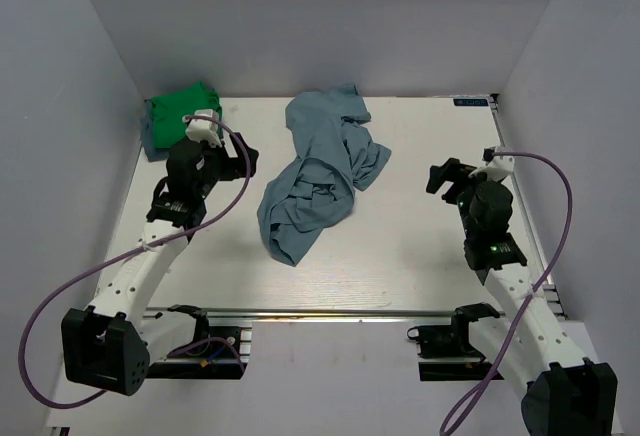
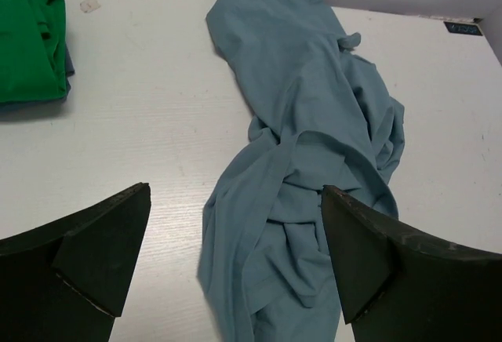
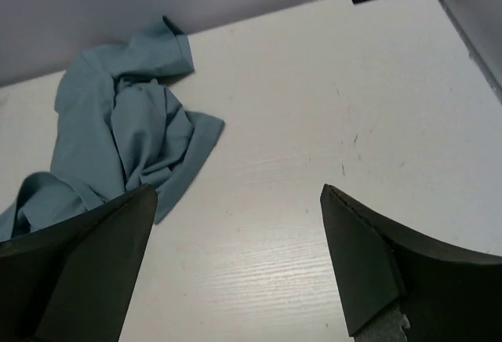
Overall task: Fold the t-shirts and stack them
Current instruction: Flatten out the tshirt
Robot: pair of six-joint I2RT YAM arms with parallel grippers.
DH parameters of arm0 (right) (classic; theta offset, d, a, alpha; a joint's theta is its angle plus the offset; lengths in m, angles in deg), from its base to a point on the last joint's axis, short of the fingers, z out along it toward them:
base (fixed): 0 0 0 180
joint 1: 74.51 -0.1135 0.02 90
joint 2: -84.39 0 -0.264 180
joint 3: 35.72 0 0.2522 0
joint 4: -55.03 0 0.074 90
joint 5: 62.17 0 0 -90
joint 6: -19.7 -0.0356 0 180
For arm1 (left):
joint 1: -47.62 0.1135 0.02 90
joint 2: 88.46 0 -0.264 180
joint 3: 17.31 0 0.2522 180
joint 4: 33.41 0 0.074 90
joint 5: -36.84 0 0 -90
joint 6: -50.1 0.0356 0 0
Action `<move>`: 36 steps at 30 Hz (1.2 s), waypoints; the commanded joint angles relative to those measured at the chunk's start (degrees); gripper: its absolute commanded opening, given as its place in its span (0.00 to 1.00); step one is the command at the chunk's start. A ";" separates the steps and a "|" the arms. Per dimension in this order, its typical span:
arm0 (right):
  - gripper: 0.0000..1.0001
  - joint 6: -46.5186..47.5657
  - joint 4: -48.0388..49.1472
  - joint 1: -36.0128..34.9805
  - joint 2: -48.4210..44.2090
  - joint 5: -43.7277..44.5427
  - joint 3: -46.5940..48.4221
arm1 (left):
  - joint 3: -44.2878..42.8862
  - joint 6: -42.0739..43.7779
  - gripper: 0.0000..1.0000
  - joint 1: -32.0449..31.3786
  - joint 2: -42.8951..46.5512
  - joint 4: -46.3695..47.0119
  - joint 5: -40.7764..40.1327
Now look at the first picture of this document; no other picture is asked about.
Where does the blue-grey t-shirt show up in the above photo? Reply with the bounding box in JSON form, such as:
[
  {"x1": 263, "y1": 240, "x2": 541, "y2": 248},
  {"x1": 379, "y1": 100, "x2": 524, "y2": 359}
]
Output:
[{"x1": 257, "y1": 84, "x2": 391, "y2": 266}]

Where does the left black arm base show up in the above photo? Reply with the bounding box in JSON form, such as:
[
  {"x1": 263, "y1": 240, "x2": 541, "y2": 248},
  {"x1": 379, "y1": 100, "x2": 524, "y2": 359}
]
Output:
[{"x1": 139, "y1": 305, "x2": 251, "y2": 380}]

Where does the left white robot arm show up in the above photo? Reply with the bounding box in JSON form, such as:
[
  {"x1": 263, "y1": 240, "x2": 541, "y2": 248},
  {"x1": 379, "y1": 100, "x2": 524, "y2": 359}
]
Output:
[{"x1": 61, "y1": 132, "x2": 258, "y2": 396}]

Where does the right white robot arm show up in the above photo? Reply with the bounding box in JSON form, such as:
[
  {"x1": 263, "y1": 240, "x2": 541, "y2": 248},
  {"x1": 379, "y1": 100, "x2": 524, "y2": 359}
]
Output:
[{"x1": 426, "y1": 148, "x2": 618, "y2": 435}]

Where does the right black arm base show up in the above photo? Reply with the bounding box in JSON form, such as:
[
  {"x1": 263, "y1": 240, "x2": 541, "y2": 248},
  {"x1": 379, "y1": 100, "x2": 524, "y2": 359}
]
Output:
[{"x1": 406, "y1": 303, "x2": 500, "y2": 382}]

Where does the folded green t-shirt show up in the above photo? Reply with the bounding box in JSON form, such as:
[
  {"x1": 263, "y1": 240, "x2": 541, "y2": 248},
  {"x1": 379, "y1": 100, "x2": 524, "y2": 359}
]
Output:
[{"x1": 150, "y1": 82, "x2": 222, "y2": 150}]

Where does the blue label sticker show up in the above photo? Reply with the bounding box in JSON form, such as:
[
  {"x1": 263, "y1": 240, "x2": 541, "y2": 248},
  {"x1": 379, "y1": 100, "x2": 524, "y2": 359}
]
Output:
[{"x1": 453, "y1": 98, "x2": 489, "y2": 107}]

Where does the folded blue-grey t-shirt underneath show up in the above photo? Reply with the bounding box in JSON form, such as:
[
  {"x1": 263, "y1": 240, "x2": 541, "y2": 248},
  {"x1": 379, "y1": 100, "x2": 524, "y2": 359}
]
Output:
[{"x1": 139, "y1": 100, "x2": 168, "y2": 162}]

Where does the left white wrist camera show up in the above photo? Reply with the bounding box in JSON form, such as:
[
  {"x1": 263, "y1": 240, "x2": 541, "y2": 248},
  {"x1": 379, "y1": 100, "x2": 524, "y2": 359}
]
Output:
[{"x1": 183, "y1": 109, "x2": 223, "y2": 148}]

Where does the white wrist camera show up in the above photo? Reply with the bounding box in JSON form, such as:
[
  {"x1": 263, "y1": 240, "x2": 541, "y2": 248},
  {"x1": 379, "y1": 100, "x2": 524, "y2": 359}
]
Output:
[
  {"x1": 183, "y1": 109, "x2": 223, "y2": 148},
  {"x1": 469, "y1": 146, "x2": 515, "y2": 181}
]

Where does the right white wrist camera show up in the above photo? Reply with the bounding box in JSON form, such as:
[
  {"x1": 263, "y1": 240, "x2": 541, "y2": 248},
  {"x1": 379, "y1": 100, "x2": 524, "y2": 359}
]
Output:
[{"x1": 469, "y1": 146, "x2": 515, "y2": 181}]

